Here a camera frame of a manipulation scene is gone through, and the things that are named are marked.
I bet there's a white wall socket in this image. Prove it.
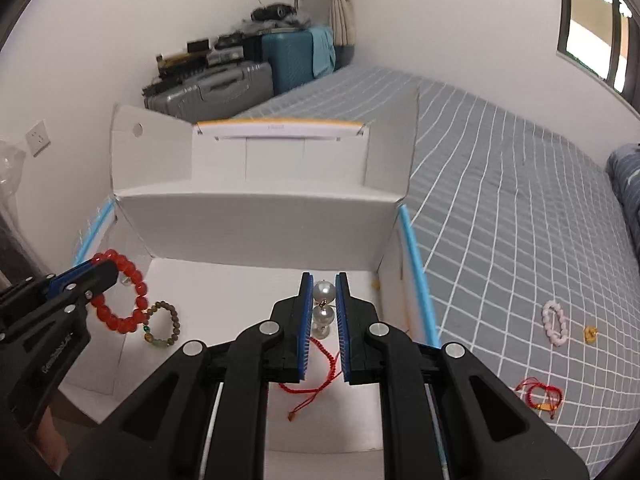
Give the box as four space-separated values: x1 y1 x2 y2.
25 120 51 157

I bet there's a red bead bracelet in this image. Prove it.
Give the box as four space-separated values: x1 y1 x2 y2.
88 248 151 335

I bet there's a pearl bead jewelry piece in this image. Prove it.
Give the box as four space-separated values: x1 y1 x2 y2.
311 281 336 340

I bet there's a brown wooden bead bracelet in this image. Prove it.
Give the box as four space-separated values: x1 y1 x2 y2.
142 300 181 349

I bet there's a pink bead bracelet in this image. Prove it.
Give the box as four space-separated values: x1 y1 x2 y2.
540 299 571 347

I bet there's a black clutter on suitcases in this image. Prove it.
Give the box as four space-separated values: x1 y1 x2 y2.
142 3 311 98

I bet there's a teal suitcase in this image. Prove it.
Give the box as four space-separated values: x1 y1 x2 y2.
260 26 336 94

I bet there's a white blue cardboard box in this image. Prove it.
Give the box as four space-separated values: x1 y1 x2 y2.
60 78 435 479

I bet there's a grey checked bed sheet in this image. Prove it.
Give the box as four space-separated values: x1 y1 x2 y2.
250 65 639 474

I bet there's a thin red string bracelet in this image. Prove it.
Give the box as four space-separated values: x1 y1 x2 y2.
276 336 343 422

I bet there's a person's right hand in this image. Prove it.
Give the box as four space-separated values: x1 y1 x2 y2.
32 408 70 474

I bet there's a dark framed window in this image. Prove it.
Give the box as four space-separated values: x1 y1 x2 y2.
558 0 639 110

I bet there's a red braided gold-bar bracelet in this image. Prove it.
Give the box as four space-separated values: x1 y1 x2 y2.
514 376 565 420

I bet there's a grey hard suitcase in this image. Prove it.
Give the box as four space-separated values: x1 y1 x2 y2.
144 62 273 124

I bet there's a small yellow bead jewelry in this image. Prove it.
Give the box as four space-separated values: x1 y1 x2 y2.
584 326 598 344

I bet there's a blue patterned rolled duvet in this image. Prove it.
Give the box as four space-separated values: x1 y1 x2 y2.
605 143 640 257

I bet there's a beige left curtain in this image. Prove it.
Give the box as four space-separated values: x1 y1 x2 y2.
329 0 357 47

